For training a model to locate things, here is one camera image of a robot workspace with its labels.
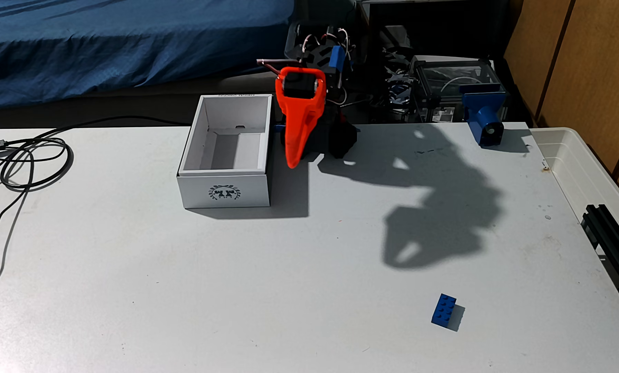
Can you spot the blue toy brick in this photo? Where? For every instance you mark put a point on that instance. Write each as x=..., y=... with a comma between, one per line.
x=443, y=310

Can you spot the white cardboard box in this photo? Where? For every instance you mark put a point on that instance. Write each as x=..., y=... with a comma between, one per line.
x=224, y=191

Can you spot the blue bed sheet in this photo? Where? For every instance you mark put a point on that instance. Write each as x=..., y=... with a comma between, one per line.
x=133, y=41

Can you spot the white plastic bin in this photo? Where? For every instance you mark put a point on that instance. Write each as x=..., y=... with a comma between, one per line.
x=579, y=171

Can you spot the wooden cabinet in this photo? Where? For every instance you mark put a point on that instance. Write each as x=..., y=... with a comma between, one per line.
x=594, y=67

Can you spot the black aluminium extrusion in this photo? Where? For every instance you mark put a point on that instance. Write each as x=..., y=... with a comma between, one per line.
x=612, y=243

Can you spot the black frame clear-panel enclosure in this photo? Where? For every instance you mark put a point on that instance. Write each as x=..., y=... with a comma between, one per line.
x=444, y=77

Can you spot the blue printed clamp mount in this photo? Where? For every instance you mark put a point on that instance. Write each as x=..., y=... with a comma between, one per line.
x=483, y=111

